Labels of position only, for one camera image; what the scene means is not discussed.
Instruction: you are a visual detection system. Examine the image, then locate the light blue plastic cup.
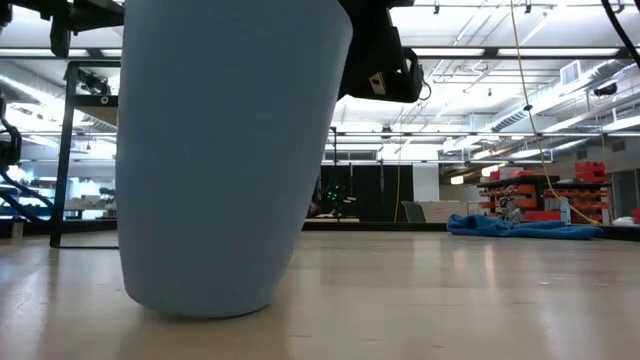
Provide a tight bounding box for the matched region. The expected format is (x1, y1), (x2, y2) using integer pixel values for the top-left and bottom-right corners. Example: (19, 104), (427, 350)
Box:
(115, 0), (354, 320)

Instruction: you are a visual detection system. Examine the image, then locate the blue cloth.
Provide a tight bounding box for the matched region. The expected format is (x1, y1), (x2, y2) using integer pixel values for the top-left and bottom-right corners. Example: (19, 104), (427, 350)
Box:
(446, 213), (605, 241)

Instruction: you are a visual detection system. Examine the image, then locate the yellow hanging cable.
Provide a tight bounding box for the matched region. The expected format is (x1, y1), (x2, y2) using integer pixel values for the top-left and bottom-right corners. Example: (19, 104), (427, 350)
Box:
(508, 0), (601, 226)

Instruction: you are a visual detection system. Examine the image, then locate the white cabinet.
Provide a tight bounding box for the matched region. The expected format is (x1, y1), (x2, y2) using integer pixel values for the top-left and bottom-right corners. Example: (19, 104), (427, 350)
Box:
(419, 199), (472, 224)

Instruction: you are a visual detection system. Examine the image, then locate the black metal table frame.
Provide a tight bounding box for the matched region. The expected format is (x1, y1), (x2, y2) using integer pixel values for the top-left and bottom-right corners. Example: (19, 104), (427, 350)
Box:
(0, 218), (640, 242)

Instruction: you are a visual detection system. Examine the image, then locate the black hanging cable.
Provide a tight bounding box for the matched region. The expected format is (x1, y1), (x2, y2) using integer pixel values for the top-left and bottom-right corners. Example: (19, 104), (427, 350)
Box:
(599, 0), (640, 69)

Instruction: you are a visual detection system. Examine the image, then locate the rack with red bins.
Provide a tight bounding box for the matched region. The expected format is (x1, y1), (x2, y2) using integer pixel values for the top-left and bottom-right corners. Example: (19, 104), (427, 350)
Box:
(477, 159), (612, 225)

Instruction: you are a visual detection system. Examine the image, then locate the grey chair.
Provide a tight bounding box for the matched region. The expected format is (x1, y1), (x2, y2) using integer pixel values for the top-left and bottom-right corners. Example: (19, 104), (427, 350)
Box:
(401, 200), (427, 224)

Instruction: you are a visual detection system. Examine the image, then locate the black device with green lights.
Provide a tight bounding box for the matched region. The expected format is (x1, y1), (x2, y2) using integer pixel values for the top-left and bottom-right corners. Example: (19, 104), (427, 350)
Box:
(312, 127), (359, 221)

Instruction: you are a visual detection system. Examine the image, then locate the silver air duct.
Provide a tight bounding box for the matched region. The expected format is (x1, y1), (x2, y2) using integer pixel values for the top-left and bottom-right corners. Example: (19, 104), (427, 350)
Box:
(492, 58), (640, 134)

